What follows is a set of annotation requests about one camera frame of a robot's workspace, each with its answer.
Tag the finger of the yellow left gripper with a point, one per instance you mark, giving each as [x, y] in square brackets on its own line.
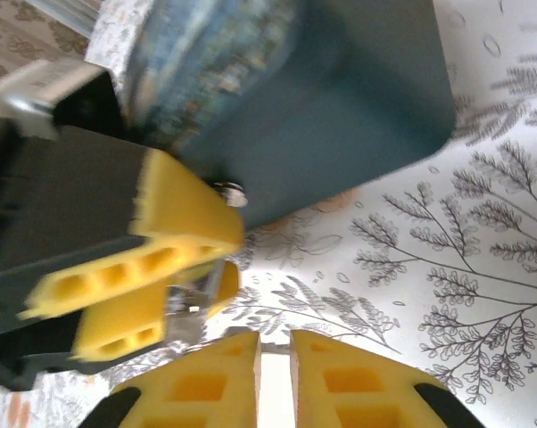
[188, 214]
[130, 321]

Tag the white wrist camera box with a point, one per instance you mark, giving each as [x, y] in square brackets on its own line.
[27, 93]

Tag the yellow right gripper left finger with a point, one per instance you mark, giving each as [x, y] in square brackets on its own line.
[197, 392]

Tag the aluminium frame bar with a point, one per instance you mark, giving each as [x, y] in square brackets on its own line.
[70, 13]

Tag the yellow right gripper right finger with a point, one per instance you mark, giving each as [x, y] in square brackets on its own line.
[353, 388]

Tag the silver padlock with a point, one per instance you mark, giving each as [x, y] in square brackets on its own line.
[190, 307]

